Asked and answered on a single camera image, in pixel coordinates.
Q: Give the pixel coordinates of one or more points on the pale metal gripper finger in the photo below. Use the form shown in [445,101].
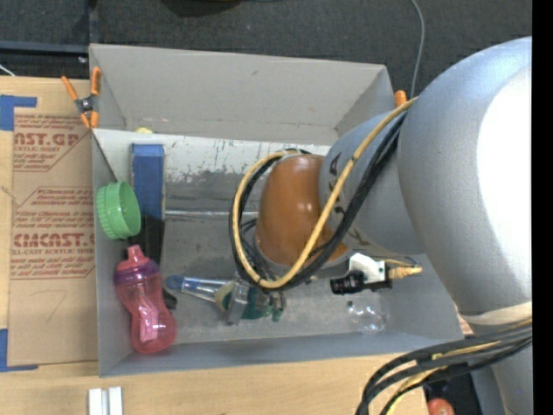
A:
[205,282]
[206,295]

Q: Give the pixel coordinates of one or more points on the pink plastic bottle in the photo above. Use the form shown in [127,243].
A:
[144,305]

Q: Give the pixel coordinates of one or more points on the green plastic cup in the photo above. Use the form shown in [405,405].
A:
[113,210]

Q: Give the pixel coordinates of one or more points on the blue box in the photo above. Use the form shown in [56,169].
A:
[148,180]

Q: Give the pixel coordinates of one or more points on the clear glass thing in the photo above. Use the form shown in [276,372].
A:
[369,318]

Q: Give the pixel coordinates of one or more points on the brown cardboard board red print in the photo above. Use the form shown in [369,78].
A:
[47,301]

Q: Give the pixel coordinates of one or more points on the yellow round thing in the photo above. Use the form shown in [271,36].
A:
[143,131]

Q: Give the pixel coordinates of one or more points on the grey metal bin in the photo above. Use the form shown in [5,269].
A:
[259,93]

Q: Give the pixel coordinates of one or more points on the black cylinder on white bracket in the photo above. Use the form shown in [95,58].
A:
[352,281]

